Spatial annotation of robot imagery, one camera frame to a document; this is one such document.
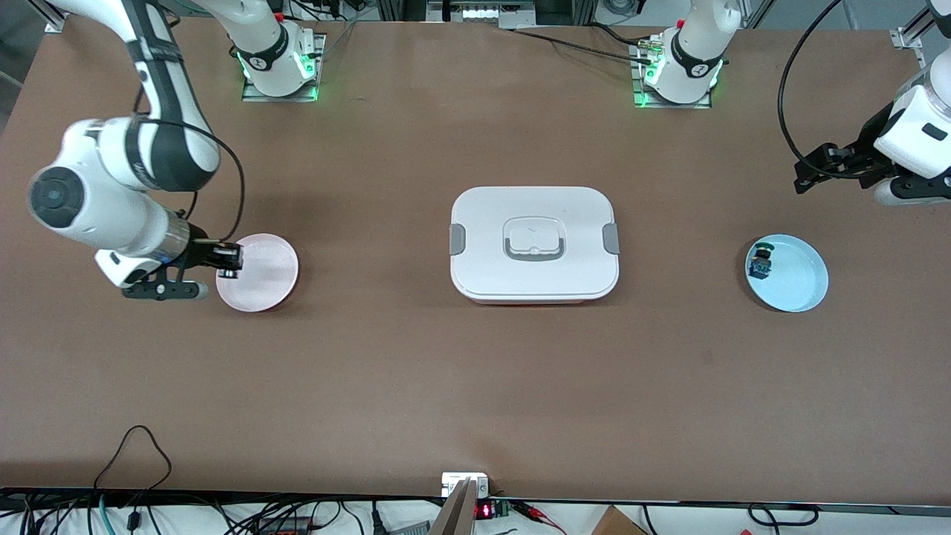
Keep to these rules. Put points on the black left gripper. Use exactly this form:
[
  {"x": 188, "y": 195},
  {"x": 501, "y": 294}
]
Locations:
[{"x": 866, "y": 148}]

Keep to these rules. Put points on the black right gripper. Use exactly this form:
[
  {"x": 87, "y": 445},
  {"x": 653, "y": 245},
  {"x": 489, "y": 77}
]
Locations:
[{"x": 195, "y": 251}]

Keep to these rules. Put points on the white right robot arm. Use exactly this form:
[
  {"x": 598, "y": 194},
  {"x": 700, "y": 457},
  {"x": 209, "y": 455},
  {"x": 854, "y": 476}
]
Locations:
[{"x": 111, "y": 215}]

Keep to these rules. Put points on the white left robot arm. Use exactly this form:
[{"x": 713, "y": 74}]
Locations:
[{"x": 687, "y": 70}]

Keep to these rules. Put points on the pink round plate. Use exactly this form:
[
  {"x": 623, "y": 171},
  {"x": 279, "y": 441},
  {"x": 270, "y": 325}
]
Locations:
[{"x": 267, "y": 275}]

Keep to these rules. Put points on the light blue round plate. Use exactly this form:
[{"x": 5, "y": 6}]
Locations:
[{"x": 795, "y": 279}]

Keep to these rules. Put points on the white lunch box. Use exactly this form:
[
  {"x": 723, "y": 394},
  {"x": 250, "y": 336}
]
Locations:
[{"x": 535, "y": 282}]

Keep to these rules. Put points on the small white box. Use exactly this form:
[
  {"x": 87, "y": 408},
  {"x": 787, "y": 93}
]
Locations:
[{"x": 455, "y": 479}]

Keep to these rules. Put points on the grey metal bar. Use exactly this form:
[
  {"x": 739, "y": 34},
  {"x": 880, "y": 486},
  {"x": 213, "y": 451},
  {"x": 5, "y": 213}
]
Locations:
[{"x": 455, "y": 516}]

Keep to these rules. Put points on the silver lit device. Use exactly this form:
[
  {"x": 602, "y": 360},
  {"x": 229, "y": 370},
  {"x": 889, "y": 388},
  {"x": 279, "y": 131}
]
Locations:
[{"x": 483, "y": 13}]

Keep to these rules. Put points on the red digit display board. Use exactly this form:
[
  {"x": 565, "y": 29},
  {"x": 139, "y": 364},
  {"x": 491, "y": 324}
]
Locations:
[{"x": 487, "y": 510}]

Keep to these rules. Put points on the brown cardboard box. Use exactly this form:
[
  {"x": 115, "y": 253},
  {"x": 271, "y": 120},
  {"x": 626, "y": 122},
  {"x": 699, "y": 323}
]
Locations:
[{"x": 617, "y": 524}]

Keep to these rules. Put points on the green push-button switch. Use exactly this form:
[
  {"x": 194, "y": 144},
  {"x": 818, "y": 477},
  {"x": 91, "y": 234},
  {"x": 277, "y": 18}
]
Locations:
[{"x": 761, "y": 260}]

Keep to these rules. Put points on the aluminium frame rail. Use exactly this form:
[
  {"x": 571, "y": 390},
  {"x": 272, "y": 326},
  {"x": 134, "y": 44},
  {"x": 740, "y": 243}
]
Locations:
[{"x": 910, "y": 33}]

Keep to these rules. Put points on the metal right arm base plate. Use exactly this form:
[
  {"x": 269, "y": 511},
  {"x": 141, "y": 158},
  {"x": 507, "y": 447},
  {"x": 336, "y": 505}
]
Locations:
[{"x": 256, "y": 96}]

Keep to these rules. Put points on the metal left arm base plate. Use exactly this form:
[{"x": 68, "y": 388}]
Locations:
[{"x": 646, "y": 102}]

